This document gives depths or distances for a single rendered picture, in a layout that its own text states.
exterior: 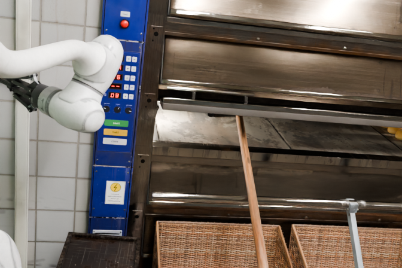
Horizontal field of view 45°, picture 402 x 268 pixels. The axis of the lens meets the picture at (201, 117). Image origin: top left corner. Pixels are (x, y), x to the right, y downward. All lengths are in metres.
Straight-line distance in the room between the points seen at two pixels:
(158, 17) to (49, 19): 0.39
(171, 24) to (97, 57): 0.51
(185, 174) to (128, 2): 0.75
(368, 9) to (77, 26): 1.11
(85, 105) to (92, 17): 0.51
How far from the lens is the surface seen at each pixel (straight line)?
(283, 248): 2.13
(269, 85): 1.91
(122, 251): 1.93
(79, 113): 1.36
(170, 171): 2.01
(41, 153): 1.97
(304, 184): 2.18
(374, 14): 2.03
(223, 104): 1.75
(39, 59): 1.19
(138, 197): 2.04
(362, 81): 2.08
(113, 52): 1.41
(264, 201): 1.69
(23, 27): 1.81
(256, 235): 1.51
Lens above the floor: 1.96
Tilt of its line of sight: 20 degrees down
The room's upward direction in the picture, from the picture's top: 8 degrees clockwise
